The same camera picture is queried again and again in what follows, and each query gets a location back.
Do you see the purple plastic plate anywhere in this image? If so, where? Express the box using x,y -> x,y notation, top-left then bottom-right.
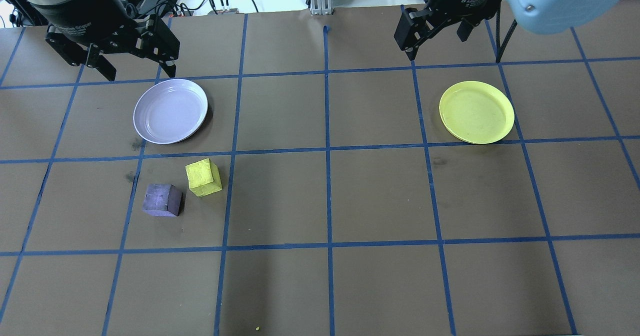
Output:
132,78 -> 209,145

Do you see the yellow foam block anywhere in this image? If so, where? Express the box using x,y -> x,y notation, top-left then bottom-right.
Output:
185,158 -> 223,198

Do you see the purple foam block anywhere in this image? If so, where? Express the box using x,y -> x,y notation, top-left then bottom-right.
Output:
142,183 -> 183,218

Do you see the yellow plastic plate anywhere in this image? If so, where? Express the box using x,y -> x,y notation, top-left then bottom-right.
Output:
438,81 -> 516,145

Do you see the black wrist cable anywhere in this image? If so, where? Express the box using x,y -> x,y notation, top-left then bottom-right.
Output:
492,0 -> 520,65

